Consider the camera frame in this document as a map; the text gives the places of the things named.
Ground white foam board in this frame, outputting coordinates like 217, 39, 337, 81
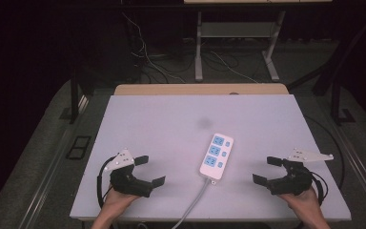
70, 94, 353, 222

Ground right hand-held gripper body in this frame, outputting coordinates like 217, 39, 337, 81
266, 147, 335, 196

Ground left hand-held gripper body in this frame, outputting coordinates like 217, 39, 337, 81
104, 148, 153, 198

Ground person's left hand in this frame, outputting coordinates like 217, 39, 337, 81
103, 190, 141, 220

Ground person's right hand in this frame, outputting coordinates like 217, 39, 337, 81
277, 186, 325, 220

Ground black rectangular floor frame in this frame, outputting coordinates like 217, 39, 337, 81
65, 135, 92, 161

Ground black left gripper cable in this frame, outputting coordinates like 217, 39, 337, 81
96, 156, 117, 209

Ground black metal stand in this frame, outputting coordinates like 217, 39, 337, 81
313, 73, 356, 127

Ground grey power strip cable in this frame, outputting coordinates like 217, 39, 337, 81
171, 177, 217, 229

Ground wooden table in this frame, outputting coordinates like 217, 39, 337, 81
113, 83, 290, 96

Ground white power strip blue sockets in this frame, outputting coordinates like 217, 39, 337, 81
199, 133, 234, 181

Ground bundle of floor cables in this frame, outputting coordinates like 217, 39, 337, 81
122, 12, 260, 85

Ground black floor cable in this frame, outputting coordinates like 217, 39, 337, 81
304, 114, 346, 191

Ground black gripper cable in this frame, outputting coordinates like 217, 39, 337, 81
96, 156, 117, 209
310, 171, 330, 206

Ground white metal stand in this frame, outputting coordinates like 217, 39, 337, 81
193, 10, 286, 83

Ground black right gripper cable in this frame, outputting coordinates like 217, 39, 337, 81
310, 171, 330, 206

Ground aluminium floor rail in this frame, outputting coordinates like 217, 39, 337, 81
314, 94, 366, 218
18, 94, 90, 229

